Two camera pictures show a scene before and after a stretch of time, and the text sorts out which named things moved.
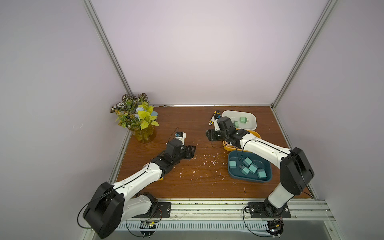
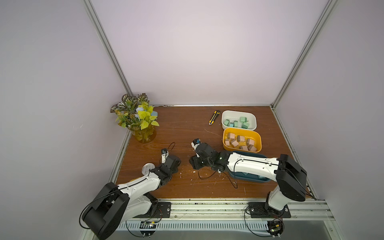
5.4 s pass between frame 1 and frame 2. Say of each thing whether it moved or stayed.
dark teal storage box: stayed
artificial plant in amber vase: stayed
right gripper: moved
